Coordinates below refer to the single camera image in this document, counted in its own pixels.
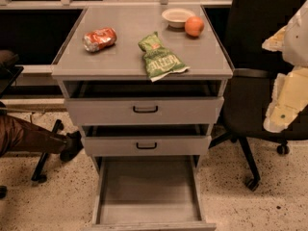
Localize middle grey drawer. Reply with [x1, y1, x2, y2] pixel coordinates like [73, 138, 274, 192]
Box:
[84, 136, 211, 157]

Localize black office chair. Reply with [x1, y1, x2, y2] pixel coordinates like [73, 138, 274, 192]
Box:
[206, 0, 308, 190]

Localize top grey drawer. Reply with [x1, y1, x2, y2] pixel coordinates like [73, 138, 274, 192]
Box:
[64, 97, 223, 125]

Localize crushed orange soda can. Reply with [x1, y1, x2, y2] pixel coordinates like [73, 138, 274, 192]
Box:
[83, 27, 116, 53]

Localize person's leg brown trousers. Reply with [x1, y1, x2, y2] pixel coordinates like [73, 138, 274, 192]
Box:
[0, 115, 67, 156]

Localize white paper bowl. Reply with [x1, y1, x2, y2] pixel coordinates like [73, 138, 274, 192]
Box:
[162, 8, 194, 29]

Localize black shoe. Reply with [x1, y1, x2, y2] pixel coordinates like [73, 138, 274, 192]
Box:
[60, 131, 84, 163]

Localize orange fruit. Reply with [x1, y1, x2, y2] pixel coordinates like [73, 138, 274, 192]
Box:
[185, 16, 204, 37]

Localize black chair base left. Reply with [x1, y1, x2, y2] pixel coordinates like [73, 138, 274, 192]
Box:
[31, 119, 64, 183]

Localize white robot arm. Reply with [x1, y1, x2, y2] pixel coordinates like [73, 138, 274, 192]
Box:
[262, 1, 308, 133]

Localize green jalapeno chip bag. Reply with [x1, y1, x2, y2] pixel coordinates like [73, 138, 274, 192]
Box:
[139, 32, 189, 82]

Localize grey drawer cabinet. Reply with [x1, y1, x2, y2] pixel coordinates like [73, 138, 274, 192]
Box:
[51, 4, 234, 231]

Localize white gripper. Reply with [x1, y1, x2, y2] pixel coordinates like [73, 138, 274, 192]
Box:
[263, 66, 308, 133]

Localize bottom grey open drawer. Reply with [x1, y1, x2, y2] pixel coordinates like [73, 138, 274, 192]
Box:
[84, 156, 217, 231]

